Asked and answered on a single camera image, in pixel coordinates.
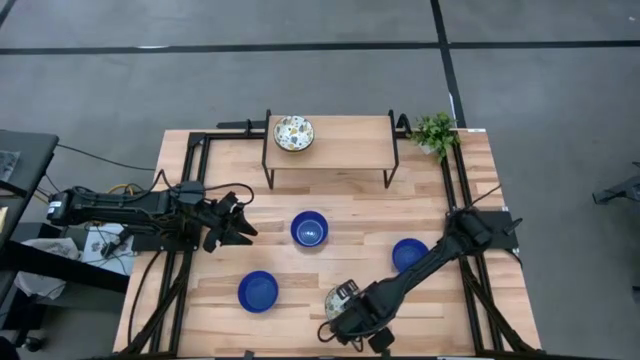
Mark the yellow patterned mini bowl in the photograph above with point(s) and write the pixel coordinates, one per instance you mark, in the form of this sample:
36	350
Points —
332	302
294	134

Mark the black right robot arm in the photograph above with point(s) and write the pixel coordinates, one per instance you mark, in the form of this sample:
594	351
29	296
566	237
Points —
425	265

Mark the wooden shelf with black legs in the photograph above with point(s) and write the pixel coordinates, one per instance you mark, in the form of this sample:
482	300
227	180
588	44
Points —
350	142

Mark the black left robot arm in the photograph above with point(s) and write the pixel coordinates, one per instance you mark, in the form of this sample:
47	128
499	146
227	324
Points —
115	207

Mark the white paper sheets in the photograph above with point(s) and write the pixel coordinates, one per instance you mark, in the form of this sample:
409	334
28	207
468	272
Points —
107	250

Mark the crumpled white bag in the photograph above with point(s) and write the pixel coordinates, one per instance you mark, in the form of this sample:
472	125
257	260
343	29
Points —
45	285

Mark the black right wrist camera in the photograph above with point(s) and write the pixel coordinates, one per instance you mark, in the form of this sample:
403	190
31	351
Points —
381	340

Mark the blue plastic mini bowl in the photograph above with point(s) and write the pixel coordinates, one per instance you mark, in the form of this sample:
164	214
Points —
309	229
258	292
405	252

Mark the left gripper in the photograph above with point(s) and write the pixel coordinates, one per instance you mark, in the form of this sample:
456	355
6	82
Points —
217	220

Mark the green plant in white pot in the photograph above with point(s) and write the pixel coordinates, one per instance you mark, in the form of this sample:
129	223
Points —
435	132

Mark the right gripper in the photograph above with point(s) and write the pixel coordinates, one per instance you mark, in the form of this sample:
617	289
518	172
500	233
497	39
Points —
372	310

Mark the black office desk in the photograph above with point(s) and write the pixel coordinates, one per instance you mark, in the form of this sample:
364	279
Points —
25	160

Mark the black aluminium table frame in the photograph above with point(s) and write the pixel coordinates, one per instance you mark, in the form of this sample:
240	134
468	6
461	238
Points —
235	135

